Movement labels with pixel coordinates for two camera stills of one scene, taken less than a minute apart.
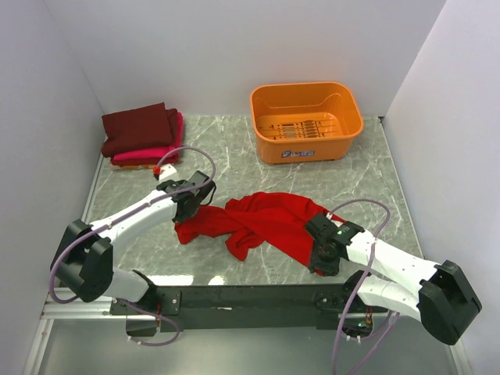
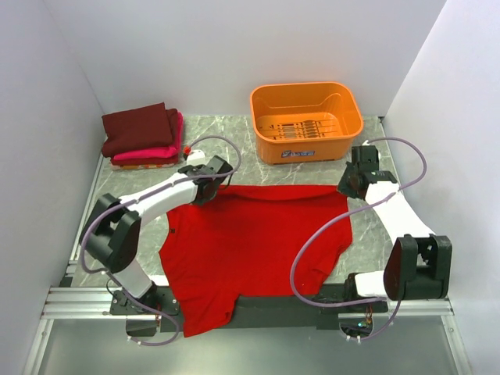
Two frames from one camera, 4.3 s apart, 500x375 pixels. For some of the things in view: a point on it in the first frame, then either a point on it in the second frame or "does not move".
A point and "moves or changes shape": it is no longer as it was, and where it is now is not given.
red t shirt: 276,218 moves or changes shape
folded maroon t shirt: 144,126 does not move
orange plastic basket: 304,123 does not move
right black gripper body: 321,258 to 346,183
